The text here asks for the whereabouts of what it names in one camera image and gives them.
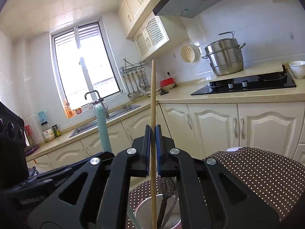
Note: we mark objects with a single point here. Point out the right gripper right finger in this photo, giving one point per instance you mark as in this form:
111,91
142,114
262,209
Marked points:
209,195

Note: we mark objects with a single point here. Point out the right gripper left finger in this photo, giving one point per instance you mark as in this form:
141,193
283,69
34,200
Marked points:
96,195

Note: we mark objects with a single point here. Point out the kitchen faucet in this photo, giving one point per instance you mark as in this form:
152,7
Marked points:
98,101

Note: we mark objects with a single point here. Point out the black slotted spatula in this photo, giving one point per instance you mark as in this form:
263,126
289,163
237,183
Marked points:
168,189

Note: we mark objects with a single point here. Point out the brown polka dot tablecloth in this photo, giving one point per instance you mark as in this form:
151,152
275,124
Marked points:
276,179

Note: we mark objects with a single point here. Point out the glass jar on counter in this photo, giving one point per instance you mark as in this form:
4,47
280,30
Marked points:
47,132

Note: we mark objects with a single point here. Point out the red bowl on counter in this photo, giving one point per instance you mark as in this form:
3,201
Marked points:
167,84

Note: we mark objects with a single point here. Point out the window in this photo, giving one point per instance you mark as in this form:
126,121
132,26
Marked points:
83,67

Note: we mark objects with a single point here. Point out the black gas stove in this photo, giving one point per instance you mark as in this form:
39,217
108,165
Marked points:
268,81

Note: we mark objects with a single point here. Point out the stainless steel steamer pot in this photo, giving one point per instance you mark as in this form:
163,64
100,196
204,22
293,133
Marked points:
225,55

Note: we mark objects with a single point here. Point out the cream round strainer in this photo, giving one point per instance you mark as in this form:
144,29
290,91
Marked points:
190,53

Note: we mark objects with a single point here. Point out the white bowl on counter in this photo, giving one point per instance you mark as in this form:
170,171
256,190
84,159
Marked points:
298,68

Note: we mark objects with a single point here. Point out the upper lattice cabinet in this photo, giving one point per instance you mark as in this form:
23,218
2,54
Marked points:
159,34

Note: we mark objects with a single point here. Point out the teal handled utensil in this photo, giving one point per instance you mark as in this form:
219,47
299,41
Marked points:
103,130

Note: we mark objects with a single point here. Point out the wall utensil rack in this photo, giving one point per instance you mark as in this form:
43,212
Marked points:
134,78

